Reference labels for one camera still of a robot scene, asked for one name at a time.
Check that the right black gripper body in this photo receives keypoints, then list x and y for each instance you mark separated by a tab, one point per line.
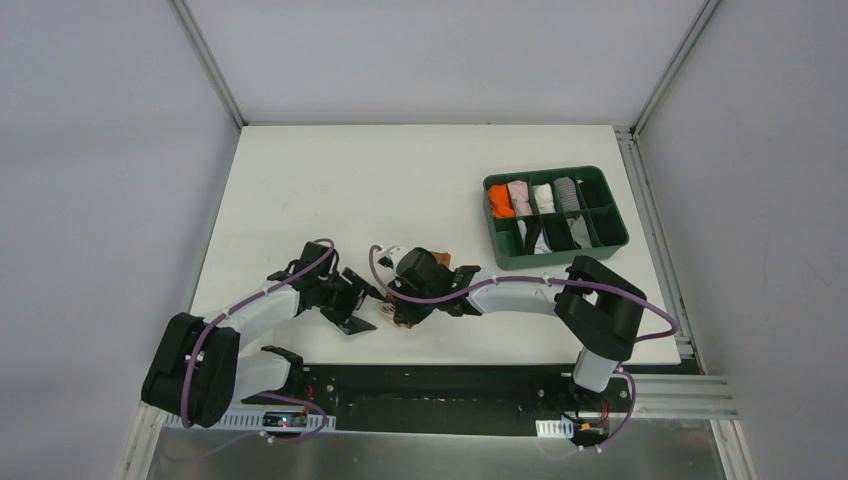
405	312

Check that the orange rolled underwear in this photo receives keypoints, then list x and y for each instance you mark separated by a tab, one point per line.
500	202

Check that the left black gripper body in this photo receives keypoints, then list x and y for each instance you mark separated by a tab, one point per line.
344	302

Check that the black white rolled underwear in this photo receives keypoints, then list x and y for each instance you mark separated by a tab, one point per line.
533	237

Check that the white cable duct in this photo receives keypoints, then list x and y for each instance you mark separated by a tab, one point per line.
285	420
555	429

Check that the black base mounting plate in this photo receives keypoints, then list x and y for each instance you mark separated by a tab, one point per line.
458	400

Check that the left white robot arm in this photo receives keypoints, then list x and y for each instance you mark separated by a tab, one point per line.
199	368

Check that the grey striped rolled underwear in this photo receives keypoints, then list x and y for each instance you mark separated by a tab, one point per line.
566	190

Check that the right white cable duct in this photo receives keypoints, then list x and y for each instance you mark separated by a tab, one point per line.
555	429

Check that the left white cable duct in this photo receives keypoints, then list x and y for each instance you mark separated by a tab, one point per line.
285	420

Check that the green divided plastic tray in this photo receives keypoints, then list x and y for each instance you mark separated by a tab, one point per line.
597	202

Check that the pink rolled underwear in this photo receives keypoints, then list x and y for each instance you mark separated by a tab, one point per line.
519	193

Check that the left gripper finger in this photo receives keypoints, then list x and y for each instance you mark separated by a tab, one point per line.
354	326
361	284

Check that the right aluminium rail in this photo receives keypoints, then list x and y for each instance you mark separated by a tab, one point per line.
689	397

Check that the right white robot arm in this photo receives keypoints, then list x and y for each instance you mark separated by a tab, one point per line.
599	307

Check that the brown underwear beige waistband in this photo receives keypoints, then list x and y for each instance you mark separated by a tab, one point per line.
437	258

